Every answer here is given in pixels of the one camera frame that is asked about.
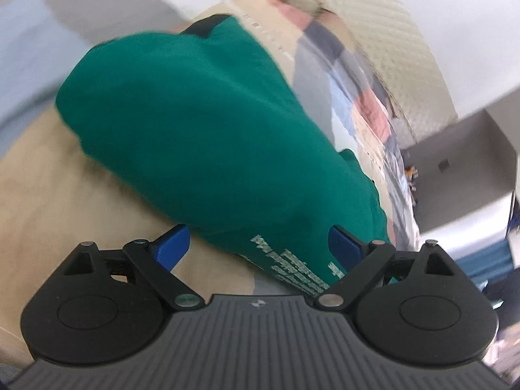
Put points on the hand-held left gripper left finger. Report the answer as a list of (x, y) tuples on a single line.
[(174, 248)]

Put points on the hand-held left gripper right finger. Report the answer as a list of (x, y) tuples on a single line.
[(344, 248)]

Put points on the green sweatshirt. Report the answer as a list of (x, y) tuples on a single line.
[(195, 130)]

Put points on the small colourful figurines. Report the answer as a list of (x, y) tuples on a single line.
[(411, 178)]

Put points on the patchwork quilt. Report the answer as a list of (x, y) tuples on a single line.
[(61, 195)]

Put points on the cream padded headboard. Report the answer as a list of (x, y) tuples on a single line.
[(386, 28)]

